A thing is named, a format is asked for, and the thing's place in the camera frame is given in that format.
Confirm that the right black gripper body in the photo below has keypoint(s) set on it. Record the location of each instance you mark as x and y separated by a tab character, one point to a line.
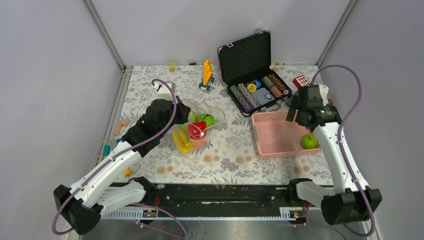
300	114

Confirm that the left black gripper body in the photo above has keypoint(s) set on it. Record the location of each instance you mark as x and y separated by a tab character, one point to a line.
181	115

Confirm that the pink plastic basket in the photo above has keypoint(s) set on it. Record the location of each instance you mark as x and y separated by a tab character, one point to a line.
277	138

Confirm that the yellow toy bananas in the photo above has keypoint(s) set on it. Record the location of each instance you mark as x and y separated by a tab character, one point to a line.
182	141

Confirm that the clear pink zip bag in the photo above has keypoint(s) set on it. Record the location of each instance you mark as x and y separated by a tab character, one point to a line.
200	108

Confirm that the red toy pepper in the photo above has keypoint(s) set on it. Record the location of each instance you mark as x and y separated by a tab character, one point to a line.
197	130

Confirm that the black poker chip case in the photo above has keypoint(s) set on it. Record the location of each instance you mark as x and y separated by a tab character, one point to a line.
248	61

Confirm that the green toy cabbage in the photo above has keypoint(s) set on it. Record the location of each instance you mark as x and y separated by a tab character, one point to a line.
192	117

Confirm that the toy peach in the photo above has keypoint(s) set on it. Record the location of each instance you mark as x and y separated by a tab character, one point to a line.
198	143

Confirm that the green toy watermelon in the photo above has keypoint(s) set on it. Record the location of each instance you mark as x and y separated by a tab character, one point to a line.
207	118

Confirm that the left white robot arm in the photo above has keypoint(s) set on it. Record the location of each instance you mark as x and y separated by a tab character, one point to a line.
82	205

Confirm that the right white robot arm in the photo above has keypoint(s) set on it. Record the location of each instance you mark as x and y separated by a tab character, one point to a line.
352	199

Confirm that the grey building baseplate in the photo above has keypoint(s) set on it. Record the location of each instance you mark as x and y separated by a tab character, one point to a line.
291	99

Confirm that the red window block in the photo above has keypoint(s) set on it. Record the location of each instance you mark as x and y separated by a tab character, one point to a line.
301	81

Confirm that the yellow toy crane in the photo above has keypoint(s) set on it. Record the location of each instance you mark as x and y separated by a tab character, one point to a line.
207	78

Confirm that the teal block at edge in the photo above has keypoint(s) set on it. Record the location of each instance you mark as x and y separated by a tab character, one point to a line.
106	150

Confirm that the yellow small block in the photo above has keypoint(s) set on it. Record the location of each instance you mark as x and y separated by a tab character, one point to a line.
128	173

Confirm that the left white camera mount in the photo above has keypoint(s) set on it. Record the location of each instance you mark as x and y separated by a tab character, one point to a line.
162	90

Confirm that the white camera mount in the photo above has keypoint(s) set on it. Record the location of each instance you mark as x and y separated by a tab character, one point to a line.
324	90
162	90

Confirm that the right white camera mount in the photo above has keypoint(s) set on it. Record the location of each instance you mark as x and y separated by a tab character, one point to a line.
324	90

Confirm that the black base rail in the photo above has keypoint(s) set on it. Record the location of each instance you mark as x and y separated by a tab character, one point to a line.
220	200

